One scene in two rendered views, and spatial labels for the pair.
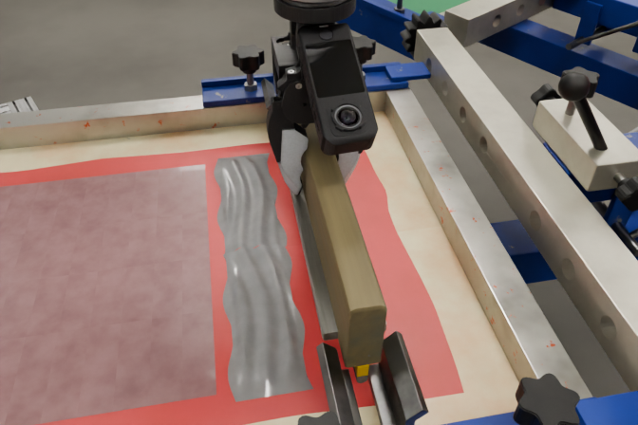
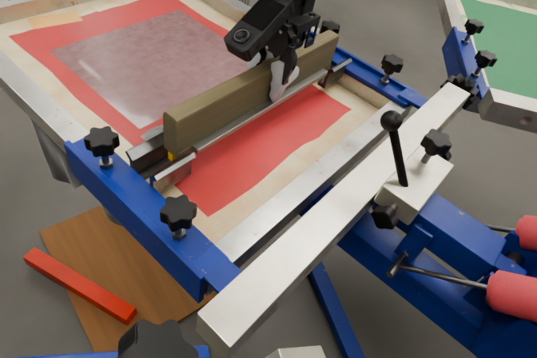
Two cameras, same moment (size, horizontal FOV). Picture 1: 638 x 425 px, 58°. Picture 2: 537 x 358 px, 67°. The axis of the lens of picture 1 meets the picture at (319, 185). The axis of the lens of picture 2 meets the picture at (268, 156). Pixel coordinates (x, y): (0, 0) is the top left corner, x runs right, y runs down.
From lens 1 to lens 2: 0.42 m
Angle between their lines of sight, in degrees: 31
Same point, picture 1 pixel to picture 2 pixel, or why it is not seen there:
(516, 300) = (274, 208)
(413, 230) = (299, 159)
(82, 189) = (211, 37)
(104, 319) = (149, 79)
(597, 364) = not seen: outside the picture
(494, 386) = (221, 228)
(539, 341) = (253, 227)
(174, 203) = (230, 67)
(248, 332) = not seen: hidden behind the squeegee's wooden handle
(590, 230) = (337, 209)
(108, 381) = (121, 95)
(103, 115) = not seen: hidden behind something
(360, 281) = (184, 108)
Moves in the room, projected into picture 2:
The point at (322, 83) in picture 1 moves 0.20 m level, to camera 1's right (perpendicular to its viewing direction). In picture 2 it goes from (250, 15) to (350, 94)
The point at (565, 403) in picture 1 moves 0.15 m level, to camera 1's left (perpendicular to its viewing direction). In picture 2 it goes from (180, 214) to (125, 137)
